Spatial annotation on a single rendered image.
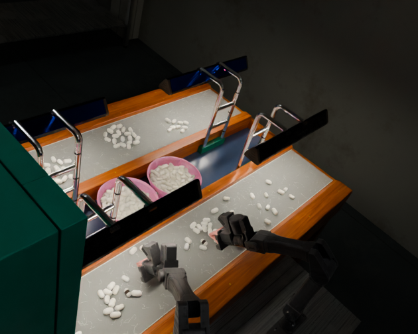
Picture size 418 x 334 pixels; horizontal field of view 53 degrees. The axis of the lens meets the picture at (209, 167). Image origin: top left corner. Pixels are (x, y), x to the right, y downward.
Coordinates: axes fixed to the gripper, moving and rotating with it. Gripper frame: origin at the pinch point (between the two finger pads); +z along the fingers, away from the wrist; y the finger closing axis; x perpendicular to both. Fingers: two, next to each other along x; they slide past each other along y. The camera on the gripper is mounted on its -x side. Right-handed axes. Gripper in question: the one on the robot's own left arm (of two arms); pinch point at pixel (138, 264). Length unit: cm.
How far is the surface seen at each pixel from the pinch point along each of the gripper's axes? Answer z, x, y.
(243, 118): 32, -29, -117
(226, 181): 8, -8, -65
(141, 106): 60, -52, -67
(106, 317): -5.6, 7.5, 21.2
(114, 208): -1.3, -24.8, 2.7
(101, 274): 5.7, -2.2, 12.4
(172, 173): 25, -19, -48
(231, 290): -23.6, 19.4, -21.2
